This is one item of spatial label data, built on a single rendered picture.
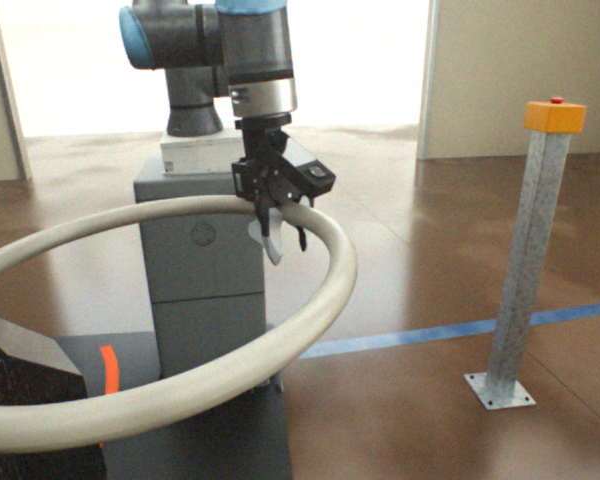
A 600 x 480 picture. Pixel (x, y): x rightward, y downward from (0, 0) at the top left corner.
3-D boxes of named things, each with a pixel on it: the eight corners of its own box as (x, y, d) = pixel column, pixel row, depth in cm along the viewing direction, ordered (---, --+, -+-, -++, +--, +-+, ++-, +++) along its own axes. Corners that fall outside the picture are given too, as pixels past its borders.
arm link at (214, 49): (204, 7, 70) (199, -5, 59) (275, 5, 71) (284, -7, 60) (210, 68, 73) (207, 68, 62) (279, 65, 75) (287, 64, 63)
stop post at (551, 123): (536, 405, 162) (610, 105, 121) (486, 411, 160) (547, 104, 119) (507, 371, 180) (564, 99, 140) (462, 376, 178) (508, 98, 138)
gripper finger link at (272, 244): (257, 258, 69) (259, 199, 67) (282, 267, 65) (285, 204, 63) (240, 261, 67) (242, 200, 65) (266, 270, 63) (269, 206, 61)
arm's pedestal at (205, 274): (160, 336, 204) (134, 154, 173) (266, 324, 214) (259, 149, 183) (150, 412, 159) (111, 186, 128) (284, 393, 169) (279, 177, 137)
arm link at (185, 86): (171, 99, 152) (163, 46, 145) (220, 96, 154) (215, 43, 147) (165, 106, 139) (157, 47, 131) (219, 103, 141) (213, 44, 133)
